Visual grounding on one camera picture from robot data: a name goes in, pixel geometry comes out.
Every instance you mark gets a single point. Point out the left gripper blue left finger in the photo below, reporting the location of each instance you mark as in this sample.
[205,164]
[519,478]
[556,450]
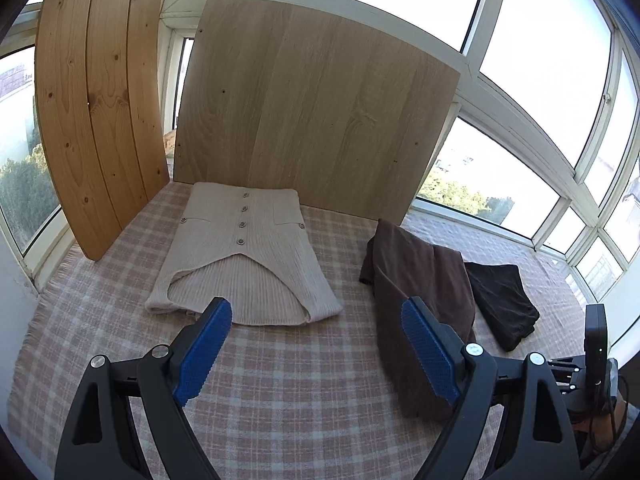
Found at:
[100,439]

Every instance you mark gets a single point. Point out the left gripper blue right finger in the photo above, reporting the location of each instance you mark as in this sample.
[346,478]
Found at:
[535,439]

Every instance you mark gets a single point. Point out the black pants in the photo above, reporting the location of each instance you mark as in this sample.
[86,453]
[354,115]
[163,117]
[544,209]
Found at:
[500,295]

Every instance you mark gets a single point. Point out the cream knit garment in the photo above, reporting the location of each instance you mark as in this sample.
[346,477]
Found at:
[249,246]

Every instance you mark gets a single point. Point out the knotty pine plank board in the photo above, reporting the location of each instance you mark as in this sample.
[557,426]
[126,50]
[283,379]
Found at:
[99,113]

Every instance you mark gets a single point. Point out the large light wooden board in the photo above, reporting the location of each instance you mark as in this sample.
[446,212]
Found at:
[283,96]

